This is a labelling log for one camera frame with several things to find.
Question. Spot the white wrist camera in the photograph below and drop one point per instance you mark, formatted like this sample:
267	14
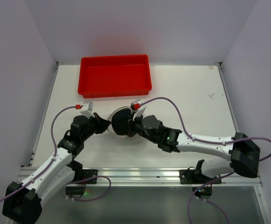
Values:
86	109
137	109

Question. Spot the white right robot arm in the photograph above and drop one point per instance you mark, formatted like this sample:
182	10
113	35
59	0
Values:
237	154

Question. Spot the white mesh laundry bag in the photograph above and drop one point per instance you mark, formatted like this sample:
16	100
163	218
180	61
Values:
133	138

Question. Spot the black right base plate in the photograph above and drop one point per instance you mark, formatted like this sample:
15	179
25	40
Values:
188	176

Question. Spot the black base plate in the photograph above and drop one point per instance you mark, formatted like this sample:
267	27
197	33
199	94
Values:
84	174
188	176

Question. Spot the aluminium mounting rail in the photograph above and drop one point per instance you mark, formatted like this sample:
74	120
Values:
144	177

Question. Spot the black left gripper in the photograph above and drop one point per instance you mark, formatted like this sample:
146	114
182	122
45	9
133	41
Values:
103	124

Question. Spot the red plastic bin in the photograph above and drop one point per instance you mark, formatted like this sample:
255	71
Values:
114	76

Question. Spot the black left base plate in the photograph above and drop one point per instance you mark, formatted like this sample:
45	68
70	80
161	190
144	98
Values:
84	174

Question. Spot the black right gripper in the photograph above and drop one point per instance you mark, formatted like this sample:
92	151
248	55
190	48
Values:
129	123

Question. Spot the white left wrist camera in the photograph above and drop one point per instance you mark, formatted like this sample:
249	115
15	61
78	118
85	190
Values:
86	109

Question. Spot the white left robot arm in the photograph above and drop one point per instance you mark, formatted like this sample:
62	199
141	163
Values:
25	200

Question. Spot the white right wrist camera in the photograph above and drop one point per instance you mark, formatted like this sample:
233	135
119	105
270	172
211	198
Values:
137	109

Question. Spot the black bra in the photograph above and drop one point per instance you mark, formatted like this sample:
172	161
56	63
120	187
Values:
120	121

